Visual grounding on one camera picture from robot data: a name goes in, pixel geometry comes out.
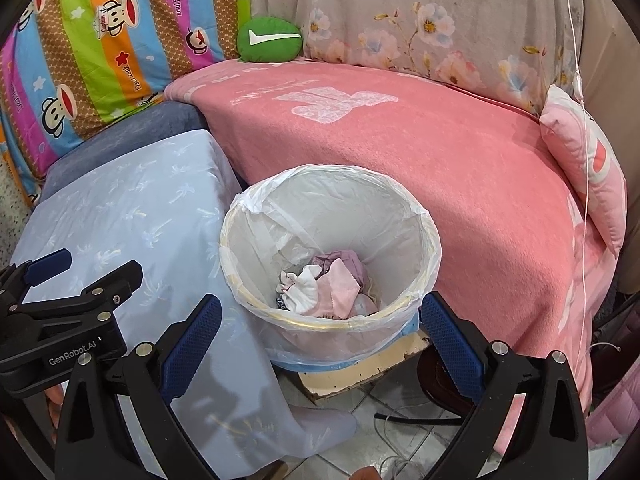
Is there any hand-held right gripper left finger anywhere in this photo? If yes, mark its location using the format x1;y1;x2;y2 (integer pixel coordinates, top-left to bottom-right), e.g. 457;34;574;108
54;294;223;480

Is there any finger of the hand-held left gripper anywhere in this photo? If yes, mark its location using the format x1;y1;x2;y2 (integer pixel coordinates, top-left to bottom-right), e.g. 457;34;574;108
10;260;144;328
0;247;73;306

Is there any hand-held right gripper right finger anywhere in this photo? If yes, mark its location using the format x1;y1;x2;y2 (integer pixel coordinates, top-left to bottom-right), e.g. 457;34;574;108
419;291;588;480

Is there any white sock with red trim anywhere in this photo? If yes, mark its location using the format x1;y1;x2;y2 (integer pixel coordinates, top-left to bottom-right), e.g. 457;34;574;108
278;264;319;313

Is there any pink translucent pouch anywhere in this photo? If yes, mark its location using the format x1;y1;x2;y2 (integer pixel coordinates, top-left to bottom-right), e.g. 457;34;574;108
312;260;363;318

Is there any mauve cloth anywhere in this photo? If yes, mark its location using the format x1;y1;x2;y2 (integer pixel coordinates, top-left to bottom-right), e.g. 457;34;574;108
307;250;369;286

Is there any white bin with plastic liner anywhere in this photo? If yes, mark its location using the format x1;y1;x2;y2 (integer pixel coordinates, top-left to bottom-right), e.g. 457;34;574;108
219;164;444;372

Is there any dark brown stool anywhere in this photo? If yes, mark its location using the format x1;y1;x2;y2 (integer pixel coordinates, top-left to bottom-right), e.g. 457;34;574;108
416;345;463;413

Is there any light blue palm print cloth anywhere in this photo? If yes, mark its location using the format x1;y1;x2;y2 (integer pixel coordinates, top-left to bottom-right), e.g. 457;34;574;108
10;129;358;480

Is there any cream wooden board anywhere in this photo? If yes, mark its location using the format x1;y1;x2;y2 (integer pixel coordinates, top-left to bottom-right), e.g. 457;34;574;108
295;327;432;406

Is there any striped monkey print pillow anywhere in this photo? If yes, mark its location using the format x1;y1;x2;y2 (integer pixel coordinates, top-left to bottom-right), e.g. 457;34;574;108
0;0;248;136
0;120;43;208

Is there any blue-grey velvet cushion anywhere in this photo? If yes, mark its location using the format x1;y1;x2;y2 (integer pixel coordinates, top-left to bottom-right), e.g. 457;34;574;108
37;101;208;201

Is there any pink blanket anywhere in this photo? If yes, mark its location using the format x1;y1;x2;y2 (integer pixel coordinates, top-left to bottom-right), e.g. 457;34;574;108
164;57;626;461

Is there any pink quilted cloth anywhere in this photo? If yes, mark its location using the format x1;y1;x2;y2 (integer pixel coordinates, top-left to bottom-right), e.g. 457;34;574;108
585;385;640;461

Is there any pink and white pillow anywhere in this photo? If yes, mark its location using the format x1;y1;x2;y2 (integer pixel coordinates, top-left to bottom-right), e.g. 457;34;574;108
540;85;627;259

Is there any green cushion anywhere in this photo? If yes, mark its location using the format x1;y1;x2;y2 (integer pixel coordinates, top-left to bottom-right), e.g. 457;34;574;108
236;16;304;64

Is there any thin white cord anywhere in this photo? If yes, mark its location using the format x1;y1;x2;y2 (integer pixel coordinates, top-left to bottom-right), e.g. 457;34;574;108
559;0;593;311

